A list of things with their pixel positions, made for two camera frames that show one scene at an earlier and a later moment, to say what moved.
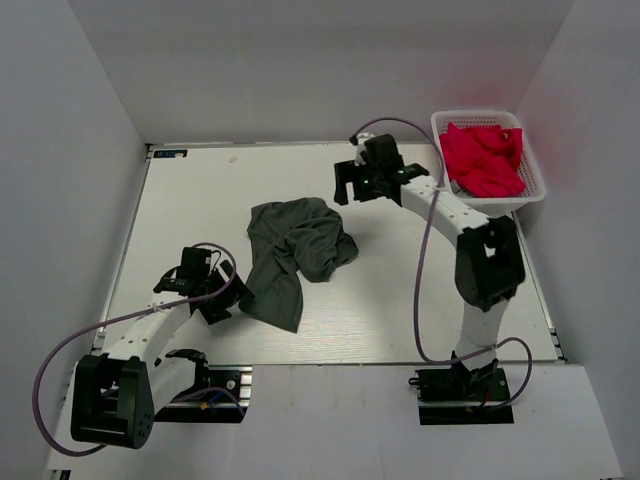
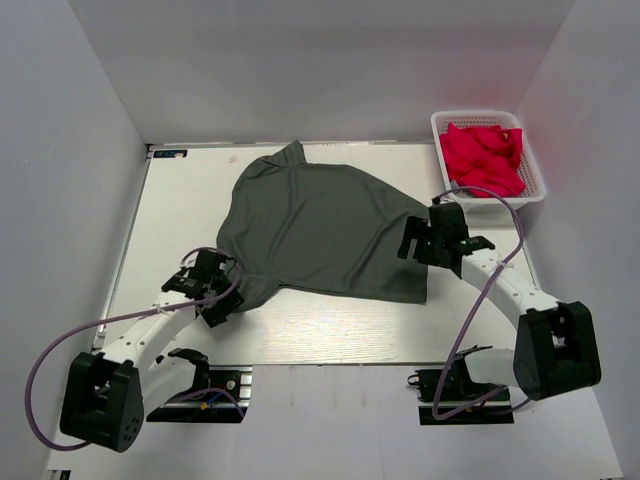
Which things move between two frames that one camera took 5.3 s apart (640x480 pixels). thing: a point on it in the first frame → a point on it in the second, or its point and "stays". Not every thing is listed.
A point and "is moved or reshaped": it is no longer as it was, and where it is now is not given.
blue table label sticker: x=170 y=154 stays
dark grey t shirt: x=291 y=237 is moved or reshaped
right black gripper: x=348 y=172 → x=416 y=228
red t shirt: x=484 y=161 stays
